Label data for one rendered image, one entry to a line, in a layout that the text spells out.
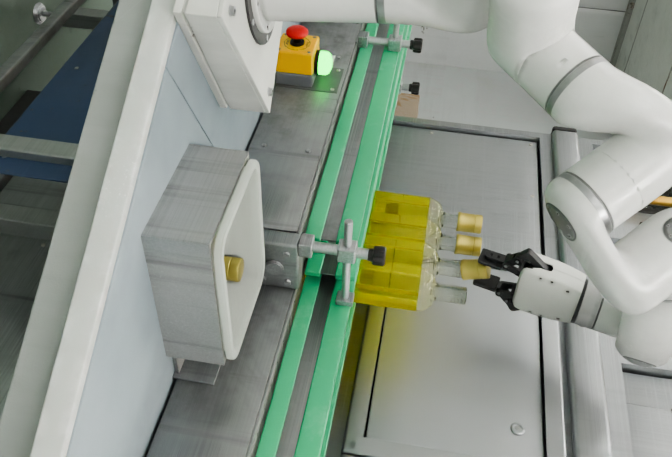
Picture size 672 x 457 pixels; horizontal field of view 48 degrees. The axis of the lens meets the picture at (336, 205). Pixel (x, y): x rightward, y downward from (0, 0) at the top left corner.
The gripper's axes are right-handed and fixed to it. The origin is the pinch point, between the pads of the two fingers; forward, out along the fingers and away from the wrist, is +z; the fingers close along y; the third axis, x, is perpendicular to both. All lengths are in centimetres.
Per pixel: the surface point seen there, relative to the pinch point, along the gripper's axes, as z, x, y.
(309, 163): 31.2, 4.1, 14.7
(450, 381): 0.1, 14.6, -13.1
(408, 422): 3.6, 24.8, -12.9
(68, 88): 82, 2, 12
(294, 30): 45, -18, 24
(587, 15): 33, -590, -252
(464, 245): 5.3, -3.3, 0.3
